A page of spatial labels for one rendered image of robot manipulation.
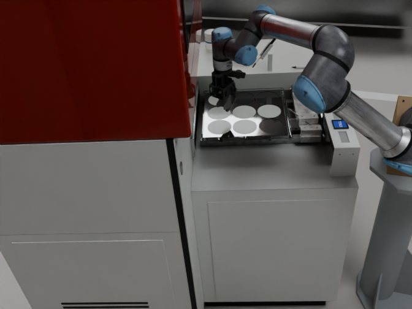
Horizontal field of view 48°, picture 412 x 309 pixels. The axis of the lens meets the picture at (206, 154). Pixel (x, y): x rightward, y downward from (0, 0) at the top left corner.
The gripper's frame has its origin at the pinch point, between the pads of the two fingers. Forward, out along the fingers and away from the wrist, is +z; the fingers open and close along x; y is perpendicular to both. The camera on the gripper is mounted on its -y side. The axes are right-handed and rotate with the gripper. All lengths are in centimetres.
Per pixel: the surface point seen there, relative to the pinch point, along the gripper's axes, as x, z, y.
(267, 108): 9.5, 5.7, -15.5
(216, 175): 11.3, 13.6, 24.7
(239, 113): 1.7, 5.7, -5.8
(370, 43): -34, 96, -274
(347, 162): 53, 7, -2
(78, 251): -13, 23, 77
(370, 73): -12, 96, -221
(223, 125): 0.9, 5.5, 4.9
